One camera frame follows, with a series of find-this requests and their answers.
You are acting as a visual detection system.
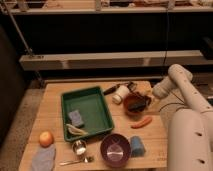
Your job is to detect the dark grape bunch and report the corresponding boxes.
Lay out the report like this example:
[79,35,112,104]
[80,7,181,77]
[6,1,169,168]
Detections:
[144,95,152,106]

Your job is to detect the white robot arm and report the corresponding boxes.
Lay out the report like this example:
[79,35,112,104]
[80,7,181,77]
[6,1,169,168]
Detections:
[152,64,213,171]

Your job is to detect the green plastic tray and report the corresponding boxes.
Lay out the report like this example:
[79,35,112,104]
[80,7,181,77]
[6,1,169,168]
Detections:
[61,86,114,142]

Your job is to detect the blue sponge in tray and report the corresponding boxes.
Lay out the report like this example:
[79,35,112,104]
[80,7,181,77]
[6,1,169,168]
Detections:
[68,110,84,128]

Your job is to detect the small dark box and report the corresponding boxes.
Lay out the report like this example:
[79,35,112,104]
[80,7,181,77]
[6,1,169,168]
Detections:
[127,82,137,91]

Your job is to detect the red-brown bowl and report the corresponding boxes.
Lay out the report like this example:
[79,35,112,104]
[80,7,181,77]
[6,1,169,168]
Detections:
[123,94,146,116]

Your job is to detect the white cup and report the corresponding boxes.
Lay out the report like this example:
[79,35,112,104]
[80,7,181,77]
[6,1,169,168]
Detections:
[112,85,130,104]

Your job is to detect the orange carrot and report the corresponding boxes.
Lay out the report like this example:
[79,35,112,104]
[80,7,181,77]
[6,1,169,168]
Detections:
[131,116,152,129]

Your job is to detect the blue rolled towel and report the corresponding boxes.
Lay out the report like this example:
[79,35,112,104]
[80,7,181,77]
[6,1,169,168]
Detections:
[130,136,146,157]

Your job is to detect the purple bowl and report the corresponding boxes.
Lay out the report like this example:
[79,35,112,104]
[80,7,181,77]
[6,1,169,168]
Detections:
[100,133,131,168]

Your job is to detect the wooden table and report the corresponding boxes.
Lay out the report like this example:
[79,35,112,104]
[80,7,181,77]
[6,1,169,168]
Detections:
[18,82,167,171]

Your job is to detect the pale banana piece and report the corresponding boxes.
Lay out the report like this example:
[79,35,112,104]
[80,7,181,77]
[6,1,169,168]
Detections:
[66,124,87,135]

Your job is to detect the small metal cup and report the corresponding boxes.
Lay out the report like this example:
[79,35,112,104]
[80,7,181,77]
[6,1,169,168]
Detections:
[72,140,87,155]

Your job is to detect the metal spoon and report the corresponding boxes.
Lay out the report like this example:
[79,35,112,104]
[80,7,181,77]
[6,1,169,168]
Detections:
[59,156,94,166]

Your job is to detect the orange apple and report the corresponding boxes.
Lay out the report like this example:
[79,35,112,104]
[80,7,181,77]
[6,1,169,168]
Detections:
[39,131,54,147]

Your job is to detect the grey cloth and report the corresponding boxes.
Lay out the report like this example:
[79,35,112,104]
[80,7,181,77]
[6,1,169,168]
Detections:
[30,144,56,171]

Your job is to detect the black cable on floor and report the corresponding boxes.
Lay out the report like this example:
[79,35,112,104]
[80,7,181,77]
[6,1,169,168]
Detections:
[158,93,188,113]

